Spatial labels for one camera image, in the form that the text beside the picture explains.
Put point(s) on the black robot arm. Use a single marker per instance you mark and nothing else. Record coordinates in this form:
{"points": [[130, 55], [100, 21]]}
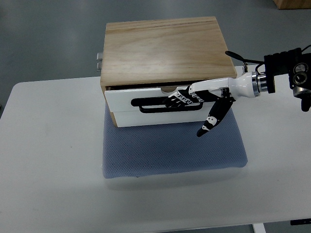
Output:
{"points": [[295, 63]]}

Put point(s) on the blue-grey foam cushion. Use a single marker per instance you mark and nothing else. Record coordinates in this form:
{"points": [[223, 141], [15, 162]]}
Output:
{"points": [[170, 148]]}

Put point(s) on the wooden drawer cabinet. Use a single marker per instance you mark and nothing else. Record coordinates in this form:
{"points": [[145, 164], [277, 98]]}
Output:
{"points": [[168, 53]]}

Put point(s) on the white lower drawer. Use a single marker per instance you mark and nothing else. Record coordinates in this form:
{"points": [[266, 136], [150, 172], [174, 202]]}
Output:
{"points": [[137, 118]]}

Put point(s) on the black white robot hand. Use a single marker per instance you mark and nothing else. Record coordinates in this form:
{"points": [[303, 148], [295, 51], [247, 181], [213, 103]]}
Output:
{"points": [[222, 92]]}

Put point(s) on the cardboard box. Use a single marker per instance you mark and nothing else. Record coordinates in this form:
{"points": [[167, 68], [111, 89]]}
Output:
{"points": [[292, 4]]}

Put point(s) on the white table leg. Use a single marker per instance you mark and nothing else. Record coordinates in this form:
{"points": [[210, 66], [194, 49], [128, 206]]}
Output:
{"points": [[259, 228]]}

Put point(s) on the black table control panel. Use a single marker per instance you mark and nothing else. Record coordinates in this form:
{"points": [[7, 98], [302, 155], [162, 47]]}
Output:
{"points": [[300, 222]]}

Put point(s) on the metal clamp behind cabinet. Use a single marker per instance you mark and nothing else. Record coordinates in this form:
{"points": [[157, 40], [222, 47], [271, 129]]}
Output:
{"points": [[99, 60]]}

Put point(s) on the white drawer black handle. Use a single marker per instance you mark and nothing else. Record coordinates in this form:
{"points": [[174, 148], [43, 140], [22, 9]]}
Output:
{"points": [[148, 102]]}

